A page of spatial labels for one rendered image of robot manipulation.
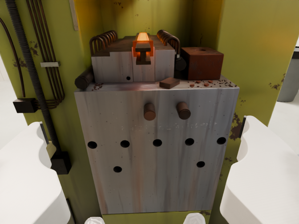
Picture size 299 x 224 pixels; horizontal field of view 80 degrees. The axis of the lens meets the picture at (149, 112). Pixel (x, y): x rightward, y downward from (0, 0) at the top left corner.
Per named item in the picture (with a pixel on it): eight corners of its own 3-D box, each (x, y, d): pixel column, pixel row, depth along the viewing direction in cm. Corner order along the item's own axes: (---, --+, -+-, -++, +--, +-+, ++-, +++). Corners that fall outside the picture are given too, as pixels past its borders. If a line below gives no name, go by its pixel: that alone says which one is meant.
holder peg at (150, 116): (155, 121, 40) (155, 110, 39) (143, 121, 40) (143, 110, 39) (155, 112, 43) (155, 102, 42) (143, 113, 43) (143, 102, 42)
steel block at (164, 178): (212, 210, 62) (240, 87, 41) (101, 214, 61) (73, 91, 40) (181, 124, 111) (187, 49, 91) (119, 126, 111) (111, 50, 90)
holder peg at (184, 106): (190, 120, 40) (191, 109, 39) (178, 120, 40) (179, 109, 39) (186, 111, 44) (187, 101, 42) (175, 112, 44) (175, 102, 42)
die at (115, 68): (173, 81, 46) (175, 46, 42) (94, 82, 46) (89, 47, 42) (159, 52, 83) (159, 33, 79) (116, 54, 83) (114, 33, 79)
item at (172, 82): (169, 81, 46) (169, 77, 45) (179, 83, 44) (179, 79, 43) (159, 86, 43) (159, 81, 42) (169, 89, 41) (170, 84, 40)
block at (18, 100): (34, 113, 61) (30, 101, 59) (16, 113, 61) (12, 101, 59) (39, 109, 64) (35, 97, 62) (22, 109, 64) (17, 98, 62)
